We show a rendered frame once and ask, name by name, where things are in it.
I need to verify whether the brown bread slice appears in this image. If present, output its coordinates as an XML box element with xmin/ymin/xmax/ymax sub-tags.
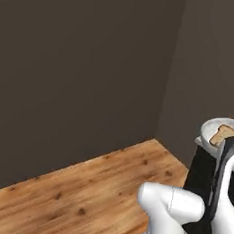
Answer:
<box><xmin>208</xmin><ymin>122</ymin><xmax>234</xmax><ymax>149</ymax></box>

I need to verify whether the black counter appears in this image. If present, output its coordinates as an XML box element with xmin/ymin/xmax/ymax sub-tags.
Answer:
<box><xmin>178</xmin><ymin>134</ymin><xmax>234</xmax><ymax>234</ymax></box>

